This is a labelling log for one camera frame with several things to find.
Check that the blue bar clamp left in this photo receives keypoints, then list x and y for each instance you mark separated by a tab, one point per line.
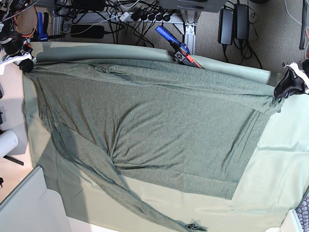
40	33

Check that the blue bar clamp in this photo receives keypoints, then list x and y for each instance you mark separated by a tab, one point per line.
40	33
182	53

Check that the black power adapter pair right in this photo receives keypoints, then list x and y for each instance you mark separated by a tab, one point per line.
241	24

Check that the blue bar clamp centre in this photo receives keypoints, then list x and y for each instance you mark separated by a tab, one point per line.
182	53

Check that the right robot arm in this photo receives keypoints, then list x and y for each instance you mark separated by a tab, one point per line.
9	9

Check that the black power adapter pair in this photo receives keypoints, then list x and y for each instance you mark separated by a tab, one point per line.
241	24
226	24

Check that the black power brick left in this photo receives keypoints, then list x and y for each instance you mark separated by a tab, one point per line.
87	31

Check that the patterned grey basket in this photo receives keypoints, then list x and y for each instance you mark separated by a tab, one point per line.
302	211

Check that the white cylinder roll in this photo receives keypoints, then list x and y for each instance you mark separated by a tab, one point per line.
8	142

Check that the green long-sleeve T-shirt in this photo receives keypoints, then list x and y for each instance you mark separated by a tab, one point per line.
179	127

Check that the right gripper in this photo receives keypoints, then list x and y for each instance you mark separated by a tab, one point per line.
19	53

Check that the light green bin left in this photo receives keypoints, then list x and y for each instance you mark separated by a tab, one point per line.
32	207

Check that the light green table cloth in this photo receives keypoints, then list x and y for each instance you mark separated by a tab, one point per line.
274	181

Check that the black power adapter pair left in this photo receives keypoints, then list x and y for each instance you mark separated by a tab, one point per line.
226	24

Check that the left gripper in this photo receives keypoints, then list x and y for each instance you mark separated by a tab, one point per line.
287	86

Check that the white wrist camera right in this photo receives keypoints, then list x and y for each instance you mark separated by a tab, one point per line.
12	60

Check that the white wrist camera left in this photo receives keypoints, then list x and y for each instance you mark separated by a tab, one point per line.
300	73

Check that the black power strip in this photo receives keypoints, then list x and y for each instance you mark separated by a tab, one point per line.
144	16

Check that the aluminium frame leg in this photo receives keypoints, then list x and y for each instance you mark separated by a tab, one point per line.
190	20

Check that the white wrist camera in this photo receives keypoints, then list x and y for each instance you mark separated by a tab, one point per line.
12	60
300	73

